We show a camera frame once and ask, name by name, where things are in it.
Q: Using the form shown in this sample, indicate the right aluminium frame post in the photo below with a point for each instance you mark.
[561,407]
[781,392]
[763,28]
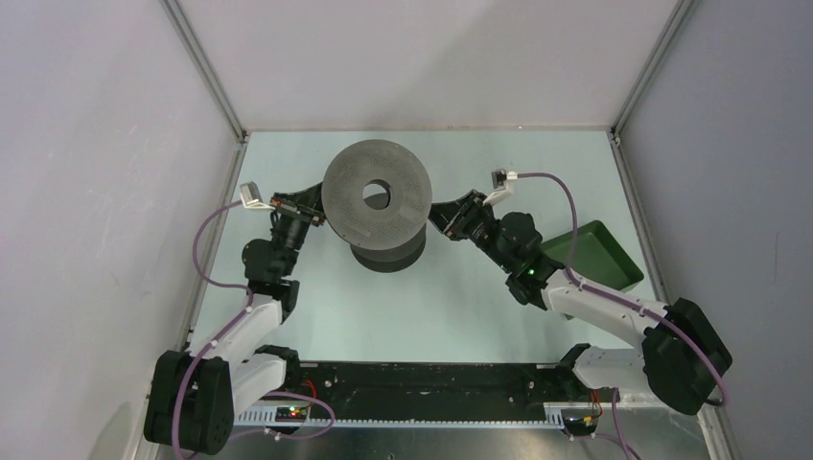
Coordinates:
[673,27]

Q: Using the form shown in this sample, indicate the aluminium frame post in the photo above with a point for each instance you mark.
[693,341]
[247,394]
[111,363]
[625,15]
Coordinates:
[205,68]
[673,27]

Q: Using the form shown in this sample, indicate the left aluminium frame post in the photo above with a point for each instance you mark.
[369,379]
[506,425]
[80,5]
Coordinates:
[205,68]

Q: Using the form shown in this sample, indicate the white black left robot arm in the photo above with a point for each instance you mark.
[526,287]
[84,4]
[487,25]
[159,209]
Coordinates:
[197,394]

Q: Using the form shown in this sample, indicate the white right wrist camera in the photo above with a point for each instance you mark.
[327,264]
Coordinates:
[503,182]

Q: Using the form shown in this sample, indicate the white slotted cable duct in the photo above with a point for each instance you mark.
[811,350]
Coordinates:
[278,416]

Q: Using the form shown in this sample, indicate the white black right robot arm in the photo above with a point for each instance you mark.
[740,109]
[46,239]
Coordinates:
[673,353]

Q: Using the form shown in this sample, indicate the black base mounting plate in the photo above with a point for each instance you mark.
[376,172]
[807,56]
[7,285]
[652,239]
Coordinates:
[432,389]

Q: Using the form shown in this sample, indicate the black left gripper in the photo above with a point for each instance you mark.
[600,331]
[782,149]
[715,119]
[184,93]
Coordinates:
[309,202]

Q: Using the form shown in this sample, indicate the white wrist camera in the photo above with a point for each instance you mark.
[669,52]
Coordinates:
[251,198]
[503,182]

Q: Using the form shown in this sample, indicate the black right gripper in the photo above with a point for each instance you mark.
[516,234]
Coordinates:
[453,218]

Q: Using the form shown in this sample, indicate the green tray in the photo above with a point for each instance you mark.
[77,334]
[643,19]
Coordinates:
[601,258]

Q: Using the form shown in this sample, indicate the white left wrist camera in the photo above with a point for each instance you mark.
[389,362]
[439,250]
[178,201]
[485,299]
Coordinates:
[251,198]

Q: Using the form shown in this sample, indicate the dark grey spool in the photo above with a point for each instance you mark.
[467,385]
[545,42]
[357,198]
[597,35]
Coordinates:
[394,259]
[376,195]

